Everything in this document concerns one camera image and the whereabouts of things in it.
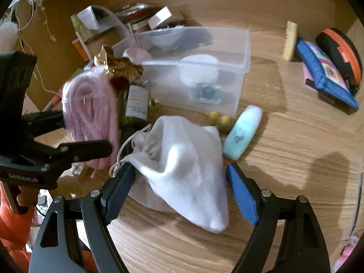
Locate pink cable bundle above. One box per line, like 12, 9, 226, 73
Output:
62, 68, 121, 168

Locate stack of books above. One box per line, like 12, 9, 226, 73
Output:
115, 3, 160, 32

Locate gold red ornament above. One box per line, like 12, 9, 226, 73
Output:
94, 45, 144, 87

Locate white fluffy object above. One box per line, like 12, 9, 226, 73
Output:
0, 20, 19, 54

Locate cream lotion tube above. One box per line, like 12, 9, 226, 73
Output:
283, 20, 298, 61

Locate pink flat case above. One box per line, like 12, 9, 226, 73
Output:
303, 63, 317, 91

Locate small white box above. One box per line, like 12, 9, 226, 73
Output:
148, 6, 172, 30

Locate orange carton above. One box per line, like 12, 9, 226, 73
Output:
72, 38, 88, 61

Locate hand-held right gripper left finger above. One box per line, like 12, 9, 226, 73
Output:
28, 162, 137, 273

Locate small square clear jar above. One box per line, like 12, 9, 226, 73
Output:
190, 82, 222, 103

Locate pink object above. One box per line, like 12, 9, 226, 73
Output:
333, 233, 361, 265

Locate curved white sheet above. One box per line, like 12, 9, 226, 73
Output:
108, 11, 130, 42

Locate mint green tube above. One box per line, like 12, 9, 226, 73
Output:
222, 105, 263, 160

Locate dark green glass bottle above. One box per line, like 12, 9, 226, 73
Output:
116, 82, 151, 145

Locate person's left hand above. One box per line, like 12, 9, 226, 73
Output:
15, 187, 39, 208

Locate pink round container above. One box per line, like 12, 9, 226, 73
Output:
122, 48, 152, 63

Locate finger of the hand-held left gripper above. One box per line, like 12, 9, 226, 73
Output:
35, 140, 113, 174
24, 110, 66, 141

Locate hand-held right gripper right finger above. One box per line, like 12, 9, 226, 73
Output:
226, 163, 332, 273

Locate wooden desktop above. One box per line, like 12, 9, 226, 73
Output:
37, 0, 362, 273

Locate blue patchwork pencil case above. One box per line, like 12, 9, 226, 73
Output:
296, 38, 359, 110

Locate white tape roll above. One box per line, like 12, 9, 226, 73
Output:
179, 55, 219, 87

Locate white paper note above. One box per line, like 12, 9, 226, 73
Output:
77, 6, 114, 30

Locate white hanging cord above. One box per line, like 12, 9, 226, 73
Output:
14, 0, 61, 96

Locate black orange zip case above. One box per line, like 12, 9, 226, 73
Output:
316, 28, 364, 91

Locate clear plastic storage box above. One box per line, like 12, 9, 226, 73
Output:
112, 25, 251, 117

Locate white drawstring pouch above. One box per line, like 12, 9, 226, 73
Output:
109, 116, 230, 233

